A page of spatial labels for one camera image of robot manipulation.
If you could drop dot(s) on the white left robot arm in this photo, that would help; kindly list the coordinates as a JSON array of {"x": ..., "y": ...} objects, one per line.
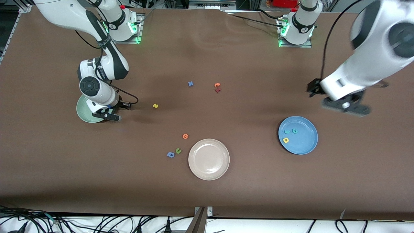
[{"x": 372, "y": 64}]

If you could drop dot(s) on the green plate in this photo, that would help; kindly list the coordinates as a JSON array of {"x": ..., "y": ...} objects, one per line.
[{"x": 83, "y": 113}]

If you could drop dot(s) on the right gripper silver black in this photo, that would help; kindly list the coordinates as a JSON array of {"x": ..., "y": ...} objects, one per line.
[{"x": 115, "y": 104}]

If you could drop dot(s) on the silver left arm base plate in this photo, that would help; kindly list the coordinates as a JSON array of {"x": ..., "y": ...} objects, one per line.
[{"x": 297, "y": 46}]

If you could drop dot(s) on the aluminium frame corner bracket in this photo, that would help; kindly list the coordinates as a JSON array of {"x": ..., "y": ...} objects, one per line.
[{"x": 26, "y": 8}]

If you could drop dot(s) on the brown table cover mat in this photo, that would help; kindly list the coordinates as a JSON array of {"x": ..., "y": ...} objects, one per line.
[{"x": 207, "y": 194}]

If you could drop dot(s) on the grey metal rack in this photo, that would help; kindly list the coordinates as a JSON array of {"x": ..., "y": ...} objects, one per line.
[{"x": 210, "y": 5}]

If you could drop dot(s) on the beige plate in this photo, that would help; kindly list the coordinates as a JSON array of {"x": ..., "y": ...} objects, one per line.
[{"x": 209, "y": 159}]

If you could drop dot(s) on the dark grey metal post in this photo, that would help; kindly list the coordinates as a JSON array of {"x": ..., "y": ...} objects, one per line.
[{"x": 197, "y": 225}]

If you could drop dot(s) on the red box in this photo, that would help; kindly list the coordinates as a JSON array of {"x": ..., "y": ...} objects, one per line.
[{"x": 284, "y": 3}]

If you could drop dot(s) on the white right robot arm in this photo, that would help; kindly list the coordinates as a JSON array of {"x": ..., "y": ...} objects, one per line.
[{"x": 64, "y": 13}]

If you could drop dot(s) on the small silver bracket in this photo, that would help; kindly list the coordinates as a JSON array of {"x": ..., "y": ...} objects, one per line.
[{"x": 209, "y": 212}]

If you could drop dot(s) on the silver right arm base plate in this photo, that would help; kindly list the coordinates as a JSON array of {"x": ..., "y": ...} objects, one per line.
[{"x": 140, "y": 30}]

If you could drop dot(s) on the blue plate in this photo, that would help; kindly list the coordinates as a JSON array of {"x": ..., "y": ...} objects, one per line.
[{"x": 304, "y": 142}]

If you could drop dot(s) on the white paper tag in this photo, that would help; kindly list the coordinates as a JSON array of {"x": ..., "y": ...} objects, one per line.
[{"x": 343, "y": 213}]

